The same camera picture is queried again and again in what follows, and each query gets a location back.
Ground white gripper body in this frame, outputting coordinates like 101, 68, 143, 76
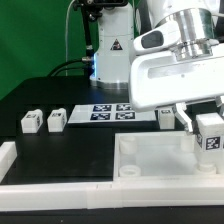
129, 29, 224, 111

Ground white square tabletop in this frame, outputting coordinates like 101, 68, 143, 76
113, 131, 224, 181

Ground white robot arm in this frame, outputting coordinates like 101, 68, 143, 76
90, 0, 224, 131

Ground white marker sheet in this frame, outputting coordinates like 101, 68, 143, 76
69, 103, 156, 124

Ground white U-shaped fence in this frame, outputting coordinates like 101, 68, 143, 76
0, 133, 224, 213

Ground black camera pole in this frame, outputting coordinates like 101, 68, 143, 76
72, 0, 107, 58

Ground black cables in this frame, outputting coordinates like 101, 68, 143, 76
47, 58, 93, 78

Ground white cable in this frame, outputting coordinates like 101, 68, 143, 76
64, 0, 76, 77

